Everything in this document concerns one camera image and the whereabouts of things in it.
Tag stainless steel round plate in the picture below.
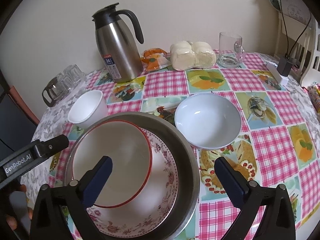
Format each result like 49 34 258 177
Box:
63 112 201 240

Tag strawberry pattern bowl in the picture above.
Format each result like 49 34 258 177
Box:
72 120 152 208

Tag grey floral lace tablecloth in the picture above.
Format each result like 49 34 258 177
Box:
21 70 102 207

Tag clear glass mug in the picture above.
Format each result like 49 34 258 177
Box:
217 32 246 68

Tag colourful candy packet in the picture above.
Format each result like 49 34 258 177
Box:
308 82 320 114

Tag pink floral round plate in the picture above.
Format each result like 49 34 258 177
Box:
87 129 178 238

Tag orange snack packet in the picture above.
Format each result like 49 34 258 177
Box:
140 48 171 72

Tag pink checkered tablecloth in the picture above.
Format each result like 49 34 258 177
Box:
47 48 320 240

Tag black power adapter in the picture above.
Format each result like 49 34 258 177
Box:
277 56 293 77

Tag bag of white steamed buns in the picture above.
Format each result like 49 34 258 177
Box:
170 41 216 71

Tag white power strip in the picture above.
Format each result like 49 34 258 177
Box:
266 62 289 86

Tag black cable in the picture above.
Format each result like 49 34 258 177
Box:
278 0 315 59

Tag glass coffee pot black handle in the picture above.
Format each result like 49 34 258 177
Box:
42 77 66 107

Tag white wooden chair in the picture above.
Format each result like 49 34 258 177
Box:
269 0 319 88

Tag white square bowl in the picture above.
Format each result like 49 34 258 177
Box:
67 90 108 129

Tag clear drinking glass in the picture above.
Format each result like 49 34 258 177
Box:
59 75 74 91
65 64 85 85
56 73 64 80

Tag small white round bowl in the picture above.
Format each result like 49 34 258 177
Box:
174 93 242 150

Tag person's left hand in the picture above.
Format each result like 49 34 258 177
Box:
5 184 33 231

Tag stainless steel thermos jug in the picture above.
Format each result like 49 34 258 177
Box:
92 3 144 83

